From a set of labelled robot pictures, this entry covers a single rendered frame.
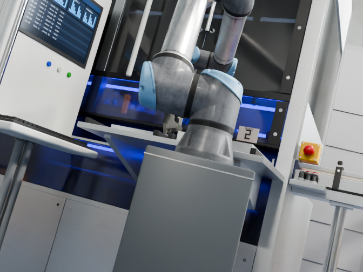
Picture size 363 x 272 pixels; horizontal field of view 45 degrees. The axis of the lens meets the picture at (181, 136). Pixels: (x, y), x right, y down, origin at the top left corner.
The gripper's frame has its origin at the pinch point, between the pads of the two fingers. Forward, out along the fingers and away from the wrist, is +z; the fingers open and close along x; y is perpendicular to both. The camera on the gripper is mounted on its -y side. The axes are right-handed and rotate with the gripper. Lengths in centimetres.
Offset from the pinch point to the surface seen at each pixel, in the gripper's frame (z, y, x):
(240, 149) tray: 4.2, 38.1, -22.2
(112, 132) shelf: 7.1, -7.5, -25.0
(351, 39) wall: -227, 23, 383
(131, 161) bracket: 13.6, -12.0, 0.5
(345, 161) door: -73, 43, 385
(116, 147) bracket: 10.5, -11.9, -13.0
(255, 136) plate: -8.2, 31.6, 15.1
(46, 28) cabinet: -30, -54, -23
